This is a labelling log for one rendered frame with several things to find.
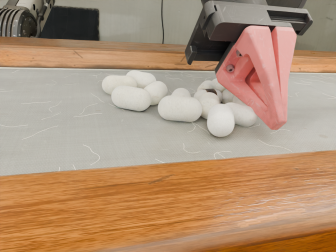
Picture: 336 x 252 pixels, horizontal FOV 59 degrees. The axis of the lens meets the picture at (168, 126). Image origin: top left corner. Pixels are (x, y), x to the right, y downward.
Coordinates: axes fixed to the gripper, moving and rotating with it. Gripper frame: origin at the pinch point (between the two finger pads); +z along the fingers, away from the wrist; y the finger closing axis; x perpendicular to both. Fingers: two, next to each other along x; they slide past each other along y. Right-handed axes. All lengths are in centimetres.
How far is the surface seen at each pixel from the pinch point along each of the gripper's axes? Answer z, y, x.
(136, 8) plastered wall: -170, 29, 134
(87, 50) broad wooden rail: -20.4, -13.6, 15.7
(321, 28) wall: -134, 164, 110
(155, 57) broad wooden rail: -19.6, -3.7, 15.7
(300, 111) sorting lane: -3.1, 7.3, 4.7
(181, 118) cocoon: -1.8, -6.8, 2.9
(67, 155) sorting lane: 1.8, -15.9, 0.6
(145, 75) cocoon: -9.8, -8.0, 7.5
